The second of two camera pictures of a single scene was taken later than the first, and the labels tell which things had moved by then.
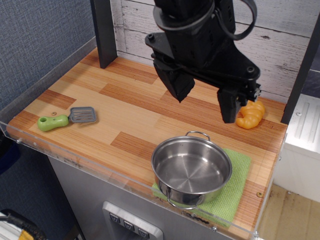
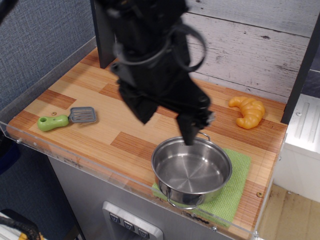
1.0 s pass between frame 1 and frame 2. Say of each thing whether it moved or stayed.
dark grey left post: stayed
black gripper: moved
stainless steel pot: stayed
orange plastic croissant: stayed
